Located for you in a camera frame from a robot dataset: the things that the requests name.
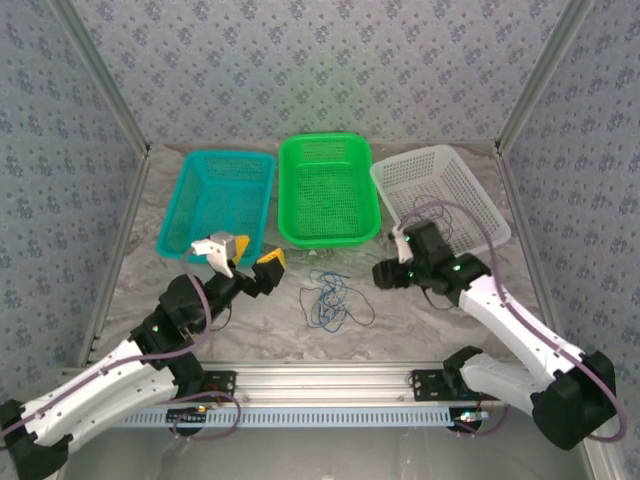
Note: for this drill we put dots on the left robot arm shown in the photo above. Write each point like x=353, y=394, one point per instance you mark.
x=100, y=385

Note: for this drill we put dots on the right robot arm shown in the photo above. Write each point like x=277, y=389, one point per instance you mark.
x=500, y=320

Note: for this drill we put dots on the teal plastic basket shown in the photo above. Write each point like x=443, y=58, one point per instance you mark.
x=215, y=200

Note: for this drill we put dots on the white plastic basket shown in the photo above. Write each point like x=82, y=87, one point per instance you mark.
x=450, y=175

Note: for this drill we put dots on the green plastic basket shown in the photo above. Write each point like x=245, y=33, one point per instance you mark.
x=325, y=200

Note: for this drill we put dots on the small circuit board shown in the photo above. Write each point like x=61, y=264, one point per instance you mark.
x=190, y=414
x=470, y=417

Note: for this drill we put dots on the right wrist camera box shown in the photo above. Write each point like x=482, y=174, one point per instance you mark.
x=400, y=242

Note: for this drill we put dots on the aluminium side rail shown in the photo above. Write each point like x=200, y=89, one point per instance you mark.
x=115, y=260
x=525, y=225

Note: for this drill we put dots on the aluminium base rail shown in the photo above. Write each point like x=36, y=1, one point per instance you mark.
x=320, y=382

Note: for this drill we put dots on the aluminium frame post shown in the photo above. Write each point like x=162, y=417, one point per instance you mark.
x=545, y=70
x=100, y=75

